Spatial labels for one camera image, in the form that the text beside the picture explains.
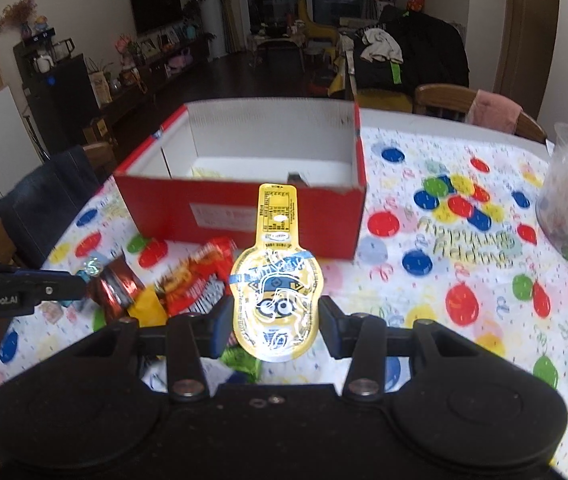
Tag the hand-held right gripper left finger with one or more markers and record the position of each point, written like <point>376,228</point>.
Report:
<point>222,319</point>

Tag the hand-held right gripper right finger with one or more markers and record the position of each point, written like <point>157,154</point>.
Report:
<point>331,327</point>

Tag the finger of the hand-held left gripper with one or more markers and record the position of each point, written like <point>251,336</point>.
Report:
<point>61,287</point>

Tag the red foil snack packet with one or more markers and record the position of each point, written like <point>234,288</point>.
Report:
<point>113,285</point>

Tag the yellow cartoon jelly packet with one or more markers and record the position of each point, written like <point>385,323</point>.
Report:
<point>276,300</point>

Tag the red cardboard box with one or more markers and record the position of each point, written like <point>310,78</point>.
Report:
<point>163,210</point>

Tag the green snack packet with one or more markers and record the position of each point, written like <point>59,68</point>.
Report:
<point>241,362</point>

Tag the red orange snack packet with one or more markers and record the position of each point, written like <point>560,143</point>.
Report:
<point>193,272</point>

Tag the yellow snack packet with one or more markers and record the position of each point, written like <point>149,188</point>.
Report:
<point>148,305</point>

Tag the balloon print tablecloth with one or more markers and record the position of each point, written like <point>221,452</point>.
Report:
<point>414,310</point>

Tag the dark jacket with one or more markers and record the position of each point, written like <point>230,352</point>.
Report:
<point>38,200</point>

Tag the wooden chair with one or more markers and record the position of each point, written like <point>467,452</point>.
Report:
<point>444,97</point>
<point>101,157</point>

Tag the black snack packet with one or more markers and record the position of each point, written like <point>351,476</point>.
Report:
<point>298,178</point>

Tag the yellow box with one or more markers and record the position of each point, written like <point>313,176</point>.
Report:
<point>97,130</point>

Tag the black cabinet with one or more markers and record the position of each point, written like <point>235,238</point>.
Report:
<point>63,100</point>

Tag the white paper bag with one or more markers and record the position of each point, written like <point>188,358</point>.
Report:
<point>98,87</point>

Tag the white kettle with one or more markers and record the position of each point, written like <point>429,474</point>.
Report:
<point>43,63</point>

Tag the wooden sofa with yellow cushion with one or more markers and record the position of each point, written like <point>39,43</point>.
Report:
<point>379,99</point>

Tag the dark television cabinet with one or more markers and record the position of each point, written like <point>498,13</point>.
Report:
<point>158,67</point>

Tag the pink flowers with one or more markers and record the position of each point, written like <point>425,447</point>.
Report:
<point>124,47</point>

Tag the pink cloth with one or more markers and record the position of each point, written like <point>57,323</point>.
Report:
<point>494,110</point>

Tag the dried flower bouquet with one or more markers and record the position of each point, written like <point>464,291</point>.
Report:
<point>16,12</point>

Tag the small wooden table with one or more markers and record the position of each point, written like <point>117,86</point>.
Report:
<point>279,45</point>

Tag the white garment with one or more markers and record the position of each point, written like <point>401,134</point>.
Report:
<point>381,45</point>

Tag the pile of dark clothes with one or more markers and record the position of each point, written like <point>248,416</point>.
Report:
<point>434,55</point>

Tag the black television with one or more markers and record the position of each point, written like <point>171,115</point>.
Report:
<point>156,7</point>

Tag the yellow giraffe toy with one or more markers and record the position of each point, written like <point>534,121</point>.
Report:
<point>309,22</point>

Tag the white tall air conditioner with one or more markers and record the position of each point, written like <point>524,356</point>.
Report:
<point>211,10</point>

